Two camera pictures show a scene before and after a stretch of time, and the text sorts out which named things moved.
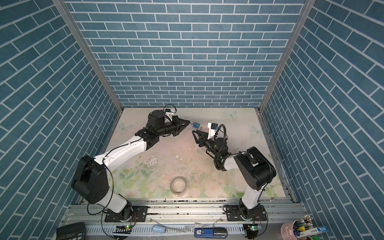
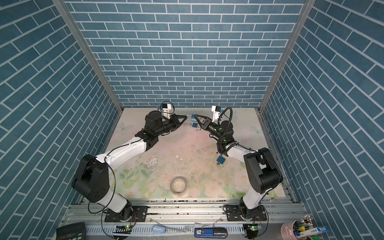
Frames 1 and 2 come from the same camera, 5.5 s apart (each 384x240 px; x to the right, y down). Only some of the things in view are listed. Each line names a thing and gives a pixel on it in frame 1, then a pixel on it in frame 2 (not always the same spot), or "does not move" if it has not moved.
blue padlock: [194, 124] to [193, 118]
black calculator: [73, 231] does not move
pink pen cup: [287, 231] does not move
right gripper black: [203, 140] to [207, 125]
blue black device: [210, 232] does not move
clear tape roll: [178, 186] does not move
